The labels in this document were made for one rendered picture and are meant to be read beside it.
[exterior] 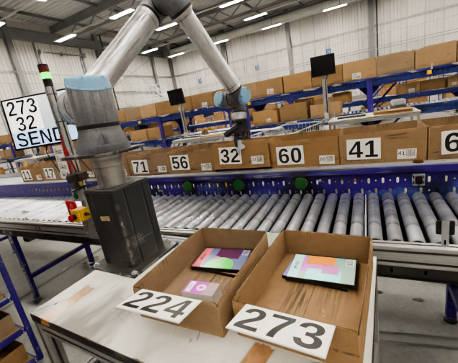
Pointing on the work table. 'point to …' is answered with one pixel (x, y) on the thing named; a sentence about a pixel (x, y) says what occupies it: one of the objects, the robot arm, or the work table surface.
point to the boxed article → (202, 291)
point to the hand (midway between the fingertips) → (238, 153)
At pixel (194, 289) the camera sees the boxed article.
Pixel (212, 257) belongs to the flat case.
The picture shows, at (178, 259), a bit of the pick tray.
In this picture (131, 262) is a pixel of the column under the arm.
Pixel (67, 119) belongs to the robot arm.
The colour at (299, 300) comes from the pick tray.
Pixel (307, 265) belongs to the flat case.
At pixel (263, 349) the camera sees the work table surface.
